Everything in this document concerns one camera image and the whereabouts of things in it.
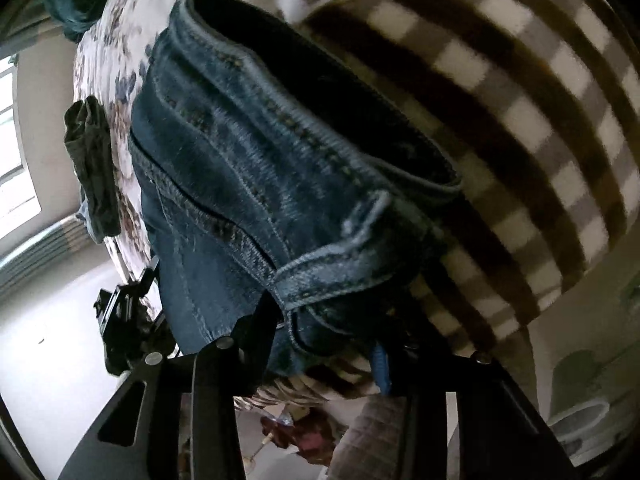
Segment window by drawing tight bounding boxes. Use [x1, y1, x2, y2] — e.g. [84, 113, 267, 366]
[0, 55, 43, 231]

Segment red patterned cloth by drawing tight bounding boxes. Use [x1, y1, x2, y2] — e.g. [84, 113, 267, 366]
[260, 405, 346, 466]

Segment large teal pillow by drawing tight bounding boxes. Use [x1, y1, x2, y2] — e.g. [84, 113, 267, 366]
[42, 0, 123, 43]

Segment blue denim pants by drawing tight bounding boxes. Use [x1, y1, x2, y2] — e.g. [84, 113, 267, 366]
[127, 0, 463, 382]
[64, 96, 123, 241]

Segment person's grey fleece clothing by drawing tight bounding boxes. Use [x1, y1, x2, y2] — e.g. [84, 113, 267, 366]
[325, 390, 461, 480]

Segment folded blue denim pants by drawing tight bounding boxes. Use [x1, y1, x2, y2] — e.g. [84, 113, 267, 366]
[64, 96, 123, 241]

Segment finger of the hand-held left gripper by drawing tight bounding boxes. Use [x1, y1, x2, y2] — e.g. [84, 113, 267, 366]
[134, 255, 163, 291]

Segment grey-green curtain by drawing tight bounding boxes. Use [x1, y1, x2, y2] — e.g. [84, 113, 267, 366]
[0, 215, 106, 292]

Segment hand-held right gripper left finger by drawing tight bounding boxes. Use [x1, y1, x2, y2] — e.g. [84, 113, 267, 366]
[55, 292, 288, 480]

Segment pale green patterned cloth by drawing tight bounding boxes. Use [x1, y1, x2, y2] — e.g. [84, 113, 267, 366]
[530, 270, 640, 466]

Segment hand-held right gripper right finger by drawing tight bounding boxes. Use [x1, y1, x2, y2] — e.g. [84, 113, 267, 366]
[372, 344, 581, 480]

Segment brown checked bed sheet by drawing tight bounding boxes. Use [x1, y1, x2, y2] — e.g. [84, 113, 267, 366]
[235, 0, 636, 411]

